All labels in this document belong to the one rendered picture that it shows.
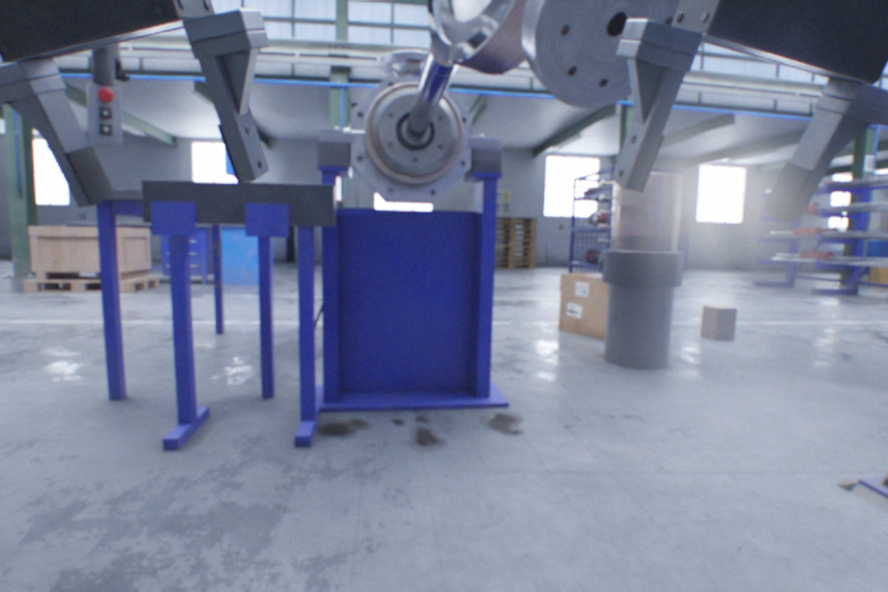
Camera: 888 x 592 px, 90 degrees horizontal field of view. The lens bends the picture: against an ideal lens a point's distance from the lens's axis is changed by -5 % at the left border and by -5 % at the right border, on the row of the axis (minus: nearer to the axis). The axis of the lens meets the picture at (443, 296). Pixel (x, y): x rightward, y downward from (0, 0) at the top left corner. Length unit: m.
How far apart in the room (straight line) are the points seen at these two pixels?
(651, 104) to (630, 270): 2.42
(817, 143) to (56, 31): 0.51
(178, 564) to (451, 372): 1.33
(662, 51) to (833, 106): 0.15
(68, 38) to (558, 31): 0.43
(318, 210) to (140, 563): 1.08
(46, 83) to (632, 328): 2.68
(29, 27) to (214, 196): 1.36
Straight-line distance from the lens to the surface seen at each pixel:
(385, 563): 1.16
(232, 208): 1.71
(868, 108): 0.44
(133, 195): 2.21
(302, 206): 1.67
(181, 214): 1.75
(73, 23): 0.39
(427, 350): 2.11
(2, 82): 0.44
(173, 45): 8.95
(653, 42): 0.34
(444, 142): 1.81
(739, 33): 0.36
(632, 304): 2.81
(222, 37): 0.34
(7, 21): 0.42
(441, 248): 2.06
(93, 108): 1.34
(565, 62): 0.60
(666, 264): 2.79
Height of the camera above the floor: 0.69
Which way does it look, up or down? 7 degrees down
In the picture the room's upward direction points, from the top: 1 degrees clockwise
